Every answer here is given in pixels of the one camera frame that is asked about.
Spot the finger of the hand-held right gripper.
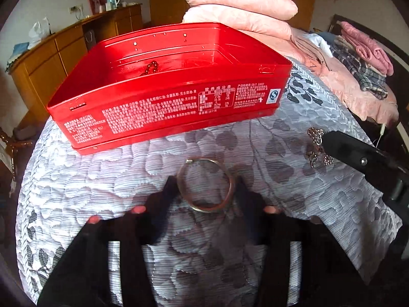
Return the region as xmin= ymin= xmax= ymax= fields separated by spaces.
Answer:
xmin=322 ymin=130 xmax=401 ymax=187

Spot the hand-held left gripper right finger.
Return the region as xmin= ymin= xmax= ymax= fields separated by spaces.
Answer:
xmin=231 ymin=177 xmax=374 ymax=307

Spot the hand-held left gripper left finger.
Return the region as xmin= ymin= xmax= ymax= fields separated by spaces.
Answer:
xmin=37 ymin=176 xmax=180 ymax=307

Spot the thin silver ring bangle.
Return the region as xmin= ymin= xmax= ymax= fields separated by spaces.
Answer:
xmin=177 ymin=157 xmax=237 ymax=213

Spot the silver chain necklace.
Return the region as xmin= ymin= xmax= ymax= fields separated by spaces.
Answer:
xmin=307 ymin=127 xmax=334 ymax=168

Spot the red tin box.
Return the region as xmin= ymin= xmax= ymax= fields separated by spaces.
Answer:
xmin=46 ymin=22 xmax=293 ymax=156

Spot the amber bead necklace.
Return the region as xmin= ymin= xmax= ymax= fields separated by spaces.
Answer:
xmin=141 ymin=60 xmax=160 ymax=75

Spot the large pink quilt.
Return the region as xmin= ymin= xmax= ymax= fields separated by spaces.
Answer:
xmin=182 ymin=5 xmax=400 ymax=122

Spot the grey leaf-patterned bedspread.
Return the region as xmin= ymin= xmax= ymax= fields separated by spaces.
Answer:
xmin=16 ymin=56 xmax=403 ymax=307

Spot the plaid garment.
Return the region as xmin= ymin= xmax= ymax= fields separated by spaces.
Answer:
xmin=329 ymin=43 xmax=389 ymax=100

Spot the dark wooden headboard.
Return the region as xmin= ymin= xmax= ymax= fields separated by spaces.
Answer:
xmin=332 ymin=14 xmax=409 ymax=154

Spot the pink padded garment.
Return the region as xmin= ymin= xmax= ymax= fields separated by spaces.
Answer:
xmin=340 ymin=21 xmax=394 ymax=77

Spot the white garment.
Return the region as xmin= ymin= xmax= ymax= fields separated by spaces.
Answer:
xmin=308 ymin=32 xmax=334 ymax=55

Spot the grey slipper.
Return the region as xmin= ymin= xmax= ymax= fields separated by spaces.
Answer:
xmin=13 ymin=128 xmax=34 ymax=141

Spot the wooden coat stand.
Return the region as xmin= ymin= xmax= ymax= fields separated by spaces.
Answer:
xmin=0 ymin=128 xmax=32 ymax=195

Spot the grey paper bag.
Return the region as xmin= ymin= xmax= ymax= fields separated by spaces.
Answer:
xmin=84 ymin=29 xmax=96 ymax=51

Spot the wooden sideboard cabinet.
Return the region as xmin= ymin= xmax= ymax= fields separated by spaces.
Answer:
xmin=8 ymin=3 xmax=143 ymax=109

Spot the blue cloth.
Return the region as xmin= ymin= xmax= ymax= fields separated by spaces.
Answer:
xmin=6 ymin=42 xmax=31 ymax=66

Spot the white plastic bag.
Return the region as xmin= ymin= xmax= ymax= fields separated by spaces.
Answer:
xmin=28 ymin=17 xmax=52 ymax=40

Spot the white cable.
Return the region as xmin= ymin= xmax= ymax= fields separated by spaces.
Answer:
xmin=375 ymin=123 xmax=389 ymax=149

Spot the red picture frame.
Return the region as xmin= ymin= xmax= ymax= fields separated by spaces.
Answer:
xmin=88 ymin=0 xmax=119 ymax=15

